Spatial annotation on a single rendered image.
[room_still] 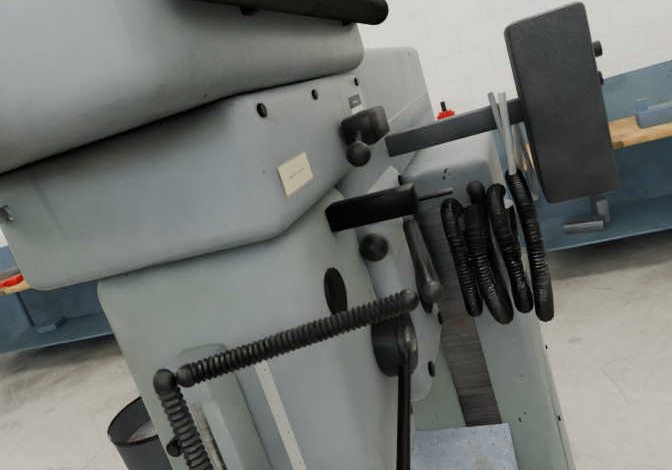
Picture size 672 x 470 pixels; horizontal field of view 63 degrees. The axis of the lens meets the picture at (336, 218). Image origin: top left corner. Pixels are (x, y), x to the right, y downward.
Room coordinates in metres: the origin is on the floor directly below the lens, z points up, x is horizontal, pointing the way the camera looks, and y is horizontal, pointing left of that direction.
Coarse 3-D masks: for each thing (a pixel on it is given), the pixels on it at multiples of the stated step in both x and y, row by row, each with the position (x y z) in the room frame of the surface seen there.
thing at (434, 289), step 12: (408, 228) 0.44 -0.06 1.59; (408, 240) 0.42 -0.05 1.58; (420, 240) 0.40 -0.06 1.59; (420, 252) 0.37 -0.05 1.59; (420, 264) 0.35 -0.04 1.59; (432, 264) 0.35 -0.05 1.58; (420, 276) 0.33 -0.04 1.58; (432, 276) 0.32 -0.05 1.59; (420, 288) 0.32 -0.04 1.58; (432, 288) 0.31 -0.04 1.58; (432, 300) 0.31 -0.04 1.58
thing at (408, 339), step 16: (384, 320) 0.50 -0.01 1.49; (400, 320) 0.50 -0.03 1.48; (384, 336) 0.49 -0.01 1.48; (400, 336) 0.49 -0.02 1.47; (384, 352) 0.49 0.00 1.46; (400, 352) 0.49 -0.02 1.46; (416, 352) 0.52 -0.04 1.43; (384, 368) 0.49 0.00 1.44; (400, 368) 0.48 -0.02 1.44; (400, 384) 0.47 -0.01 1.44; (400, 400) 0.45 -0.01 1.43; (400, 416) 0.44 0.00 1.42; (400, 432) 0.43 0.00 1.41; (400, 448) 0.42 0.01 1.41; (400, 464) 0.40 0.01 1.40
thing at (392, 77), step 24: (384, 48) 0.97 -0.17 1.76; (408, 48) 1.21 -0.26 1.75; (360, 72) 0.72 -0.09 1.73; (384, 72) 0.87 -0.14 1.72; (408, 72) 1.10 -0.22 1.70; (384, 96) 0.82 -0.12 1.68; (408, 96) 1.02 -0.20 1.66; (408, 120) 0.94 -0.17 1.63; (432, 120) 1.25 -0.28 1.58; (384, 144) 0.74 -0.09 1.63; (360, 168) 0.60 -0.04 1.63; (384, 168) 0.70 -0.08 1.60; (360, 192) 0.58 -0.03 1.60
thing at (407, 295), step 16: (368, 304) 0.31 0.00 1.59; (384, 304) 0.31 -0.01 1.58; (400, 304) 0.31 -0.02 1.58; (416, 304) 0.31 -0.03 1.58; (320, 320) 0.31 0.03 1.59; (336, 320) 0.31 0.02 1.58; (352, 320) 0.30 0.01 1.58; (368, 320) 0.31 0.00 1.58; (272, 336) 0.31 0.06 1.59; (288, 336) 0.30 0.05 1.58; (304, 336) 0.30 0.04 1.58; (320, 336) 0.30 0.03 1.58; (240, 352) 0.30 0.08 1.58; (256, 352) 0.30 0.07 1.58; (272, 352) 0.30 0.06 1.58; (288, 352) 0.30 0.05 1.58; (192, 368) 0.30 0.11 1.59; (208, 368) 0.30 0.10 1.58; (224, 368) 0.30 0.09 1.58; (192, 384) 0.30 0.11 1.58
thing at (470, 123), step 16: (464, 112) 0.73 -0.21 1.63; (480, 112) 0.70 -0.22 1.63; (512, 112) 0.68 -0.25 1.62; (416, 128) 0.73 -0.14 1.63; (432, 128) 0.72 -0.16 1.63; (448, 128) 0.71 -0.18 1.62; (464, 128) 0.71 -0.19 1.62; (480, 128) 0.70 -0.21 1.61; (496, 128) 0.69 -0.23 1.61; (400, 144) 0.74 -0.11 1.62; (416, 144) 0.73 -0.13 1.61; (432, 144) 0.72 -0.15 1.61
